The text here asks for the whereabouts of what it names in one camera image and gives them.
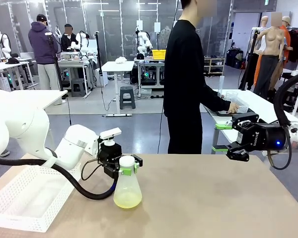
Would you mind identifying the grey plastic stool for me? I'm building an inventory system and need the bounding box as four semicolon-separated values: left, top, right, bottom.
71;78;88;98
119;86;137;110

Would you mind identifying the black bag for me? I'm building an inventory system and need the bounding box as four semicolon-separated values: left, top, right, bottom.
225;48;244;69

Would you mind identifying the yellow plastic basket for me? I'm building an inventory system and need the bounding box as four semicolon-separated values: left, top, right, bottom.
151;49;166;60

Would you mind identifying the person in purple jacket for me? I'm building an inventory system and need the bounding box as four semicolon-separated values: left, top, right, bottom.
28;14;63;90

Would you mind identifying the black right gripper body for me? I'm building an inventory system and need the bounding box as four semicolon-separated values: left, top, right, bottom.
238;122;289;152

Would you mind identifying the person's right hand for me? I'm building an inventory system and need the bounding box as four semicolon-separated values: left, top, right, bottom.
228;102;240;115

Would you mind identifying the white perforated plastic basket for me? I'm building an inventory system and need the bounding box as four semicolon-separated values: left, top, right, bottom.
0;165;81;233

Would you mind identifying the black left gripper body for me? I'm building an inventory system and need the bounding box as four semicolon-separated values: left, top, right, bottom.
98;143;122;173

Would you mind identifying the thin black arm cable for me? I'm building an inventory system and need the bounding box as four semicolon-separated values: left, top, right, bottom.
80;158;100;181
268;128;293;171

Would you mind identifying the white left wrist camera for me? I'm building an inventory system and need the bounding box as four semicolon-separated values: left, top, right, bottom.
99;127;122;140

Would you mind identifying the translucent plastic conical flask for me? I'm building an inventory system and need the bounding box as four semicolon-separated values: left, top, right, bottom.
113;163;143;209

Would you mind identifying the thick black left arm hose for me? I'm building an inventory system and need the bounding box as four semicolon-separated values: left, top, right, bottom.
0;158;119;200

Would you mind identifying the white mannequin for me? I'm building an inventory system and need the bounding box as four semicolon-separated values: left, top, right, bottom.
259;16;270;54

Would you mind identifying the white background desk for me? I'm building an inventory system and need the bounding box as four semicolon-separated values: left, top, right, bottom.
101;60;135;116

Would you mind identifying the black stand pole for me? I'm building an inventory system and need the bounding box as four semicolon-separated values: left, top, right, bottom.
46;34;65;91

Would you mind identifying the person in black sweater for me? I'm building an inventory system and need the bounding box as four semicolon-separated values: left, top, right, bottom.
163;0;232;154

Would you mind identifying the black plastic tray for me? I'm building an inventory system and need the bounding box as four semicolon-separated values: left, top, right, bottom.
215;107;252;117

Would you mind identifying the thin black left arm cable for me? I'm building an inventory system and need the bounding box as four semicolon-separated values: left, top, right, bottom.
80;158;100;181

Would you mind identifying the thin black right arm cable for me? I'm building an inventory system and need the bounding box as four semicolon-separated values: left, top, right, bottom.
268;128;293;171

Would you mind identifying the white empty side table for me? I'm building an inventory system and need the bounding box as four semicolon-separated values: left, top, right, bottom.
9;89;68;115

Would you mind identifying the person's right forearm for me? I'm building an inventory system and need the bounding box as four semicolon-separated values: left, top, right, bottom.
208;95;231;113

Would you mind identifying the thick black right arm hose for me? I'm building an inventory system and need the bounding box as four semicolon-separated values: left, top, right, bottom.
274;71;298;127

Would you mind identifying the shoe shelf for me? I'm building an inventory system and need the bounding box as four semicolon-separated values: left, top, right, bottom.
204;56;225;77

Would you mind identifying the seated person in dark clothes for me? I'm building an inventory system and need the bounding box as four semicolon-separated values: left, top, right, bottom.
61;23;77;52

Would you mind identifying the black camera tripod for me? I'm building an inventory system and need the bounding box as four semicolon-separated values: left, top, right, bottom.
239;28;261;91

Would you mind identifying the beige mannequin with grey trousers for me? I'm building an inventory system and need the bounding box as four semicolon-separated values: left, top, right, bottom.
253;12;288;99

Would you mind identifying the mannequin in orange clothing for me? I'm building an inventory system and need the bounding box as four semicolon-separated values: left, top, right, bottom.
253;16;293;85

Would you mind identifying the white side table with tray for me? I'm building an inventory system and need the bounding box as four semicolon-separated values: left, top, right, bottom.
200;89;295;154

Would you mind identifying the thick black arm hose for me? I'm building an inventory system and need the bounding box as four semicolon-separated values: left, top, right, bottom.
0;158;119;200
274;71;298;127

